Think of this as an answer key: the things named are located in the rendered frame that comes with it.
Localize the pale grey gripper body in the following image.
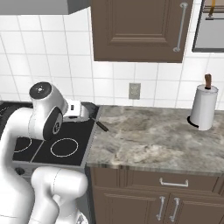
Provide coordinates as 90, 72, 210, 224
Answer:
80, 101, 100, 122

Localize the dark stove knob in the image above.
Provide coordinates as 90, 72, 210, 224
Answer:
15, 166, 26, 176

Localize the black glass hob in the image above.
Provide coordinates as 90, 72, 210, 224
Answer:
0, 101, 101, 168

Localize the brown drawer front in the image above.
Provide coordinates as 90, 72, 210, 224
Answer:
124, 169, 221, 193

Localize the brown upper cupboard door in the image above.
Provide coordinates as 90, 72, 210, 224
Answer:
90, 0, 194, 64

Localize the brown cupboard door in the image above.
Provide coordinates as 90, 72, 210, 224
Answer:
92, 186, 171, 224
164, 192, 224, 224
90, 0, 194, 64

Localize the brown lower cupboard door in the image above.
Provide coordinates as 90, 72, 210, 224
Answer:
92, 186, 171, 224
164, 192, 224, 224

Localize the white paper towel roll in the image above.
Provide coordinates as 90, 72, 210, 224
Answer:
189, 84, 220, 131

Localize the grey range hood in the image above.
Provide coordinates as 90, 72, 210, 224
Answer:
0, 0, 92, 16

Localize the brown-topped paper towel holder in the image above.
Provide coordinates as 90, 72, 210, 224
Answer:
186, 73, 213, 127

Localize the grey framed window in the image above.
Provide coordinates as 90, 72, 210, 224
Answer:
192, 0, 224, 53

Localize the grey wall socket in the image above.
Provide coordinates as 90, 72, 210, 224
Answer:
128, 82, 142, 101

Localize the silver drawer handle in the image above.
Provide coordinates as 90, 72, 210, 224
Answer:
158, 177, 190, 188

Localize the silver lower cupboard handle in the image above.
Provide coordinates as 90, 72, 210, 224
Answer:
155, 195, 166, 222
168, 197, 181, 223

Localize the silver cupboard handle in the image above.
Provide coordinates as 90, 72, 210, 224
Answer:
172, 2, 189, 53
155, 195, 166, 222
168, 197, 181, 223

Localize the silver upper cupboard handle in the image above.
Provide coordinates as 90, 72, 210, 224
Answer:
172, 2, 189, 53

